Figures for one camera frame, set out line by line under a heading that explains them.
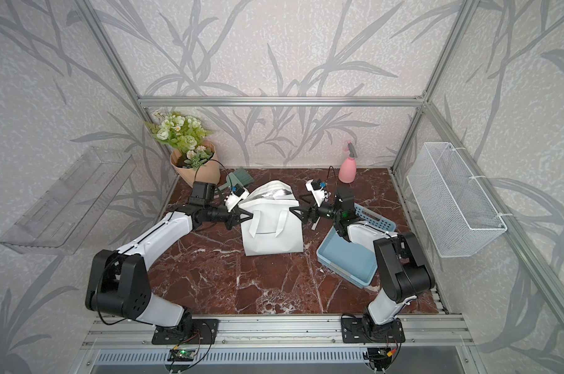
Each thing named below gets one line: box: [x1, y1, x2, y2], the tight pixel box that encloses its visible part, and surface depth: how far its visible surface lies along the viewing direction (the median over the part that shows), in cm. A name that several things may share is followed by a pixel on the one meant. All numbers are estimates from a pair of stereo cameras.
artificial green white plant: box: [144, 111, 214, 170], surface depth 96 cm
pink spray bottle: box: [338, 141, 358, 184], surface depth 110 cm
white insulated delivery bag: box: [238, 179, 304, 257], surface depth 84 cm
